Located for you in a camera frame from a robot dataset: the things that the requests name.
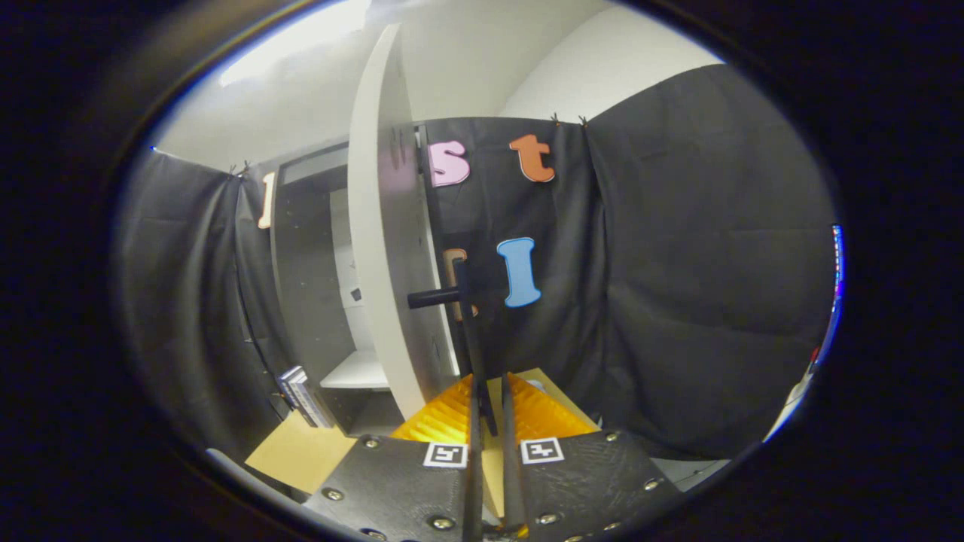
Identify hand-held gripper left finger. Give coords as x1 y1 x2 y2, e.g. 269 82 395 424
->
301 374 483 542

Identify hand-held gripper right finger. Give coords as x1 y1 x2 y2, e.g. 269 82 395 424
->
501 373 671 542

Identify grey cover book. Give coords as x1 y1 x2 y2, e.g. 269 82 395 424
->
294 366 336 428

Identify white cabinet door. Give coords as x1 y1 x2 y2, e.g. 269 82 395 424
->
348 23 460 422

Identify black backdrop cloth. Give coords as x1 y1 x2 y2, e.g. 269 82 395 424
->
113 64 840 460

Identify black door handle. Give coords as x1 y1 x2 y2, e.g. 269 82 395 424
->
407 260 498 437

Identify white spine book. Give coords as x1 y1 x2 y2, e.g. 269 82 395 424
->
285 367 321 428

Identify grey cabinet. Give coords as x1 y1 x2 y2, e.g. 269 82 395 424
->
271 139 407 437

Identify white desk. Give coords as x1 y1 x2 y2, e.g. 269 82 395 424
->
764 369 818 441

